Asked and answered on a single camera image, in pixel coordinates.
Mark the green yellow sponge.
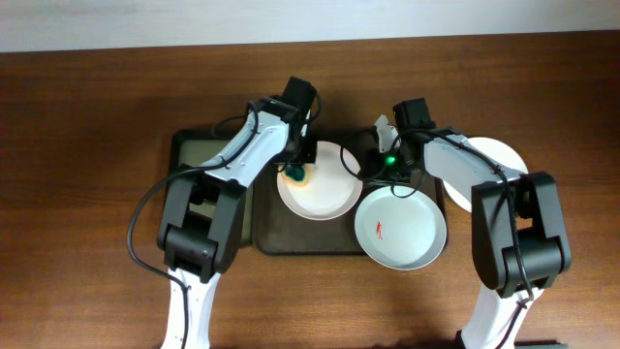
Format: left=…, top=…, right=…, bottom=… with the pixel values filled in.
left=281, top=164, right=311, bottom=187

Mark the white plate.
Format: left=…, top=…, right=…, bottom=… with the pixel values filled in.
left=276, top=141, right=363, bottom=221
left=443, top=137, right=529, bottom=212
left=355, top=186, right=448, bottom=270

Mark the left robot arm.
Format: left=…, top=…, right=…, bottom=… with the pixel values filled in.
left=157, top=78, right=318, bottom=348

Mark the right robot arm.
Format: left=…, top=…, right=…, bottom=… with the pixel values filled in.
left=368, top=98, right=572, bottom=348

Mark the brown serving tray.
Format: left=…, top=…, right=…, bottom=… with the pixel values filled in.
left=252, top=125, right=450, bottom=257

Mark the black water tray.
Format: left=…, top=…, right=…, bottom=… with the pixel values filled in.
left=169, top=129, right=254, bottom=248

